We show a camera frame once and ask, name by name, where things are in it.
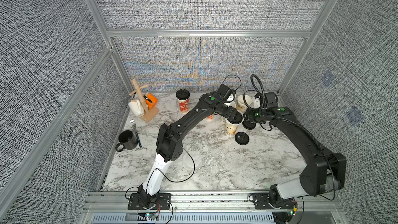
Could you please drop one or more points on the red white paper cup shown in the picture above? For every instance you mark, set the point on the red white paper cup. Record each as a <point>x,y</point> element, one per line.
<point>210,118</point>

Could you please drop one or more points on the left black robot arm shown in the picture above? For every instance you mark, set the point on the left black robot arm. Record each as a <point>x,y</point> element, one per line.
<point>170,137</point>

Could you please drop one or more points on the silver fork green handle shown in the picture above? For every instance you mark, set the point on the silver fork green handle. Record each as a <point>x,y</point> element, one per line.
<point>134,128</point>

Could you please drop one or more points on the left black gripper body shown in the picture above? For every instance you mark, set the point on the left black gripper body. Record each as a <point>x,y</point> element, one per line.
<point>233,114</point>

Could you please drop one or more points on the cream paper cup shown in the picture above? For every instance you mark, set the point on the cream paper cup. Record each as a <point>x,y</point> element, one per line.
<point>231,129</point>
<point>232,104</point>
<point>243,101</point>

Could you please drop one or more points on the wooden mug tree stand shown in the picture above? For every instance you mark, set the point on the wooden mug tree stand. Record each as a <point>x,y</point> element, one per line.
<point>138,90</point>

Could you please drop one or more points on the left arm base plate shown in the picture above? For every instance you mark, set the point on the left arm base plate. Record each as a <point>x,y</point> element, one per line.
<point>142,201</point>

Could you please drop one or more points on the white mug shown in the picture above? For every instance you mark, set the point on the white mug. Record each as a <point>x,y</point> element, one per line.
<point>136,108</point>

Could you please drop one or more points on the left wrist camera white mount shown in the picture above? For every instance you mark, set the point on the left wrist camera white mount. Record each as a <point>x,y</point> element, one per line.
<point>226,93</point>

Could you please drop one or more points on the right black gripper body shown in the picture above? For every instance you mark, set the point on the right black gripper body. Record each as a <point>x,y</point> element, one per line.
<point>249,116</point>

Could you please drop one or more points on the red paper milk tea cup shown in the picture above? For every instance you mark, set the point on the red paper milk tea cup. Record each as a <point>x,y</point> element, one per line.
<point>183,105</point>

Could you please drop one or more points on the black cup lid back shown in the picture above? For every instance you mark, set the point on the black cup lid back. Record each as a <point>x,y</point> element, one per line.
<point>249,125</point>

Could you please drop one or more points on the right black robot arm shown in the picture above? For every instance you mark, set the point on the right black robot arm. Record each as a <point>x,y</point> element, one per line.
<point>325,170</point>

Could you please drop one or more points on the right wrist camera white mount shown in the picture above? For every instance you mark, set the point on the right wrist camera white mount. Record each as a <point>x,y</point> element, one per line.
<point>270,100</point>

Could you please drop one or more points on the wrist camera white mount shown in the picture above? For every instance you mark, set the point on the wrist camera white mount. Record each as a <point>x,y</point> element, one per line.
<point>270,100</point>
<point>226,93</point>

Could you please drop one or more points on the orange mug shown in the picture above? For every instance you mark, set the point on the orange mug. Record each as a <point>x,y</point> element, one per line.
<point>151,100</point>

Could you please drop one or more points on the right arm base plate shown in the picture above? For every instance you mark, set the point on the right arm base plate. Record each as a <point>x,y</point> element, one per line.
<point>265,201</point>

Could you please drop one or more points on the white leak-proof paper disc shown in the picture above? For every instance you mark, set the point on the white leak-proof paper disc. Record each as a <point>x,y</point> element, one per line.
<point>192,160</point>

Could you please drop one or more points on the black mug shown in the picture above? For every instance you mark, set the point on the black mug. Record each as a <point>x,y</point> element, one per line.
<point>127,140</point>

